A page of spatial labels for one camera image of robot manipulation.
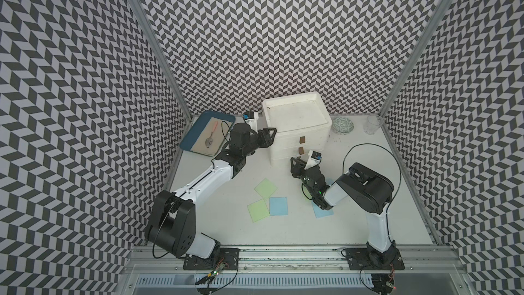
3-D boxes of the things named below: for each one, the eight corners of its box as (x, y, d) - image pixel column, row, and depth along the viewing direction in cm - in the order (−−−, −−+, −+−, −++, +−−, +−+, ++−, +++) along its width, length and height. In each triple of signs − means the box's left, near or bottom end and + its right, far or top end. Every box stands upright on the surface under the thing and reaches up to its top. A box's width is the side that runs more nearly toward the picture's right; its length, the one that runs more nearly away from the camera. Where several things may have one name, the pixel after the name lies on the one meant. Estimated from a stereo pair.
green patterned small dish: (338, 138, 111) (341, 131, 107) (329, 124, 117) (331, 118, 113) (353, 133, 113) (356, 127, 109) (343, 120, 119) (346, 114, 115)
